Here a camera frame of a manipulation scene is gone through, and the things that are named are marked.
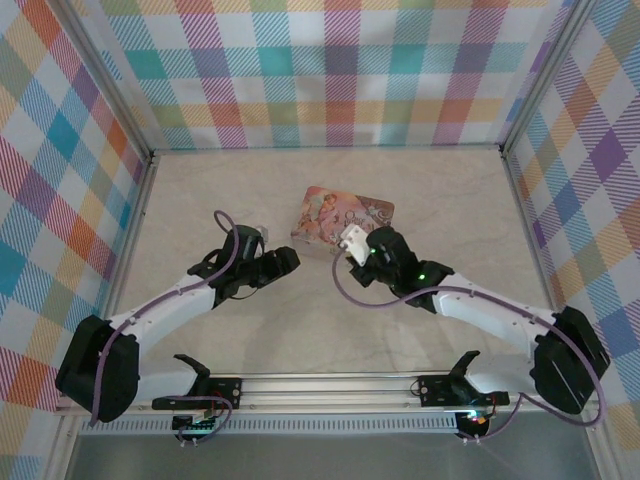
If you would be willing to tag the pink decorated tin tray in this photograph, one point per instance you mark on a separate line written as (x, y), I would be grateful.
(325, 210)

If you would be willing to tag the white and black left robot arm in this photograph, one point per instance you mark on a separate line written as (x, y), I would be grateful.
(160, 315)

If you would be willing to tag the left circuit board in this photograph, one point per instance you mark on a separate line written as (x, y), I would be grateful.
(195, 422)

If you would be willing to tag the circuit board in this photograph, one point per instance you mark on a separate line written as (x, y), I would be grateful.
(475, 419)
(195, 422)

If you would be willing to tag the right circuit board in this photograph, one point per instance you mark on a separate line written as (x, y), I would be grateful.
(475, 419)

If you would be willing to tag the grey metal sheet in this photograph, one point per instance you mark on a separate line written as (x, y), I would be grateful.
(325, 457)

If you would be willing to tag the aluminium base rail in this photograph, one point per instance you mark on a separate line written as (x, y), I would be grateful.
(325, 392)

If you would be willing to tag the aluminium frame side rail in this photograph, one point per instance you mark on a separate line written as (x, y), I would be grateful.
(125, 240)
(530, 235)

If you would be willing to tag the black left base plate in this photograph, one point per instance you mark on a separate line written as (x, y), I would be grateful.
(225, 392)

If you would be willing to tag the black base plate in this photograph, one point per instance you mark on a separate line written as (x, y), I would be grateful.
(435, 390)
(225, 392)

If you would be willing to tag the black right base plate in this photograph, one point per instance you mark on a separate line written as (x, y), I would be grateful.
(435, 390)

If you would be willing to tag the aluminium frame post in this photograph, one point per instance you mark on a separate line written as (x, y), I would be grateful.
(547, 80)
(107, 80)

